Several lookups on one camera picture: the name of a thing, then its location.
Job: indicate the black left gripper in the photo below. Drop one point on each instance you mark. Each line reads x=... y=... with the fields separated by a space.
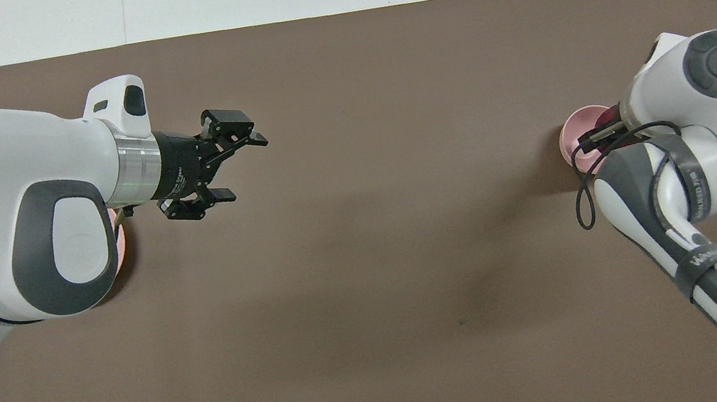
x=180 y=164

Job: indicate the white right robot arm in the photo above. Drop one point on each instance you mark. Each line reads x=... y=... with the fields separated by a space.
x=670 y=80

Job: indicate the pink bowl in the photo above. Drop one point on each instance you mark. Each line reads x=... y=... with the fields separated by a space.
x=570 y=131

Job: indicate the pink plate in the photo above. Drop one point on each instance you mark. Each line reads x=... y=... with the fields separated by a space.
x=121 y=246

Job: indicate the brown table mat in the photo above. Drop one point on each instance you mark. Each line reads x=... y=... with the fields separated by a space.
x=363 y=229

